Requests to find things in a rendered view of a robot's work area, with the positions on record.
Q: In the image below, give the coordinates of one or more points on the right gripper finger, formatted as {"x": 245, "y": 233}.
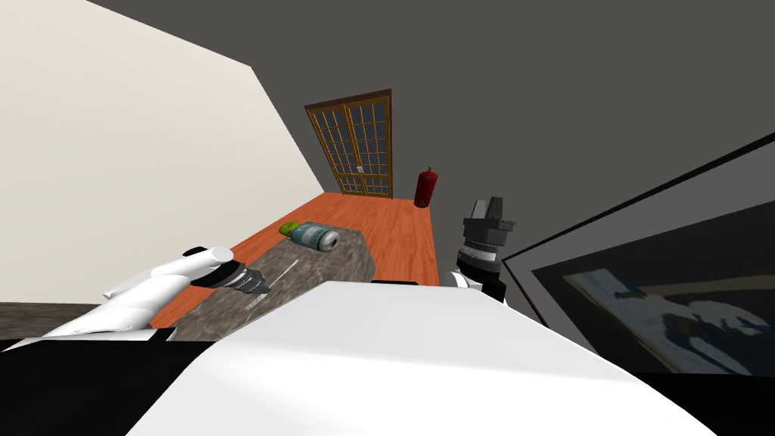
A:
{"x": 480, "y": 210}
{"x": 496, "y": 208}

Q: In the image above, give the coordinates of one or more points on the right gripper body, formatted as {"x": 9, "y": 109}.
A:
{"x": 487, "y": 233}

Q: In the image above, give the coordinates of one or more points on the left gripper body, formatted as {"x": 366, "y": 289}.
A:
{"x": 249, "y": 281}

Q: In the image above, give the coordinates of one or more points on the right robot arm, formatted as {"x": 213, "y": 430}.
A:
{"x": 481, "y": 266}

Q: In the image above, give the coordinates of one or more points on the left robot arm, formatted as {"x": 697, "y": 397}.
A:
{"x": 151, "y": 284}

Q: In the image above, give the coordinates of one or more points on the silver fork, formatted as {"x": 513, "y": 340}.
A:
{"x": 280, "y": 280}

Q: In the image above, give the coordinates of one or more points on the red fire extinguisher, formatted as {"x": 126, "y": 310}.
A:
{"x": 425, "y": 189}

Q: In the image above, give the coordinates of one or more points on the teal bottle with green cap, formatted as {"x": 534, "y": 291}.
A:
{"x": 315, "y": 236}

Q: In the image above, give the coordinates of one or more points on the brown glass-paned double door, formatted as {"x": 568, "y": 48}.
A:
{"x": 357, "y": 145}

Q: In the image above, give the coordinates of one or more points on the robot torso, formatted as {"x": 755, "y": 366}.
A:
{"x": 387, "y": 363}

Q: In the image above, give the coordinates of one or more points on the black-framed wall picture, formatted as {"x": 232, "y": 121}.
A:
{"x": 666, "y": 284}

